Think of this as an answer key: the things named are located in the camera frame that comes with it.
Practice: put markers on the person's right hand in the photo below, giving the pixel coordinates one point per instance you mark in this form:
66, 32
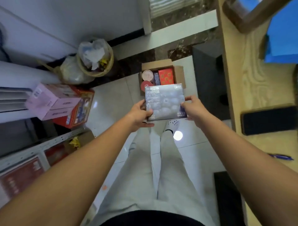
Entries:
195, 111

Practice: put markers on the person's left hand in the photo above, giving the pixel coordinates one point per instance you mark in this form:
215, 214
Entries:
137, 116

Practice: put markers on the black box white edge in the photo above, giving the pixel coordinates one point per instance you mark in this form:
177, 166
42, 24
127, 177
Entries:
165, 102
157, 78

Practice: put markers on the red canister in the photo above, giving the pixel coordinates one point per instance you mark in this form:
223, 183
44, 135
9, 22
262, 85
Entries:
145, 86

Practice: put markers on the brown cardboard box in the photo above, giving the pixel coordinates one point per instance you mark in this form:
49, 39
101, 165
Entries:
179, 77

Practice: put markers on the pink cylinder canister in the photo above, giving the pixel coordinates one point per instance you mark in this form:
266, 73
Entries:
148, 75

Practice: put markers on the white metal shelving unit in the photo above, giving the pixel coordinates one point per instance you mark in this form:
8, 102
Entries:
28, 158

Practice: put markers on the person's left forearm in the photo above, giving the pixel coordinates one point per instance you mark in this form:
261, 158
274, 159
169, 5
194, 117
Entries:
65, 177

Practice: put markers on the person's right forearm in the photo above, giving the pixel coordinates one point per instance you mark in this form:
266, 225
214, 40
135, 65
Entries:
256, 158

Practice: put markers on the person's white shoe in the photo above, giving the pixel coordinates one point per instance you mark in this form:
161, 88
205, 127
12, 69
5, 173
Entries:
172, 125

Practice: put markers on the colourful flat box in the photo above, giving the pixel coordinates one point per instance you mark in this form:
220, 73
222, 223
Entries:
79, 114

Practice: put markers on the person's grey trousers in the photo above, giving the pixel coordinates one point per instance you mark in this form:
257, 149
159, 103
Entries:
139, 186

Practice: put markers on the person's black clothing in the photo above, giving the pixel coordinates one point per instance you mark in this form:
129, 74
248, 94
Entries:
149, 219

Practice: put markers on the dark grey furniture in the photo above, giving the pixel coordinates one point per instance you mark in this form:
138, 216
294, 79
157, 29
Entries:
209, 79

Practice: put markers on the brown carton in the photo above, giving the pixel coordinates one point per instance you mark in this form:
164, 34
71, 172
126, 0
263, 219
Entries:
77, 141

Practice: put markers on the light wooden table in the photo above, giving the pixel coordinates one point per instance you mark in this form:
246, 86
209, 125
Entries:
251, 74

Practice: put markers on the black flat device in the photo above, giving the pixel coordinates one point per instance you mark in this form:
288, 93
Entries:
267, 120

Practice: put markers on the waste basket with rubbish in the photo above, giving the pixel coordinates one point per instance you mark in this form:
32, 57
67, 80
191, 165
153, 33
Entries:
86, 60

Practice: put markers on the pink carton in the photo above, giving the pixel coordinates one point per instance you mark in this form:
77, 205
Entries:
51, 100

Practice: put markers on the black stool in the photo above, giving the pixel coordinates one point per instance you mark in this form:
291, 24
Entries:
228, 200

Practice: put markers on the blue pen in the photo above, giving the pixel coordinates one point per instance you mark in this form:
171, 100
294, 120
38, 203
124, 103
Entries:
281, 157

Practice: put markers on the wooden tray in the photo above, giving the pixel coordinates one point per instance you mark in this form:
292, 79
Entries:
251, 16

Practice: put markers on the blue folder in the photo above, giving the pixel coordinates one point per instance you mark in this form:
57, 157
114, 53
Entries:
284, 37

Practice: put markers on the white standing air conditioner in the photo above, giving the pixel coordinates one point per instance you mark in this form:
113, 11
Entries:
18, 74

